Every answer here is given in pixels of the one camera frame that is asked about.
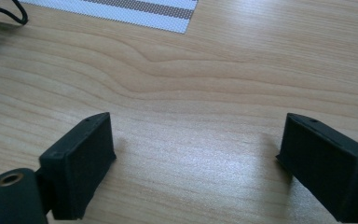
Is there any white grey striped mat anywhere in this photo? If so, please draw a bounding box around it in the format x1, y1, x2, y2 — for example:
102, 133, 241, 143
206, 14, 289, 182
18, 0, 200, 35

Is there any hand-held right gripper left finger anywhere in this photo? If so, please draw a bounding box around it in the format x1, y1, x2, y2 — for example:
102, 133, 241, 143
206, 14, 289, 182
35, 111, 117, 221

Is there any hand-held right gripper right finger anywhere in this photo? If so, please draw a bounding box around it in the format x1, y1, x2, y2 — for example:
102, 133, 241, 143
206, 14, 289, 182
275, 112, 358, 224

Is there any black cable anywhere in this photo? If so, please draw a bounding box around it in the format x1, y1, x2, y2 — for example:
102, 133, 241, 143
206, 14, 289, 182
0, 0, 30, 26

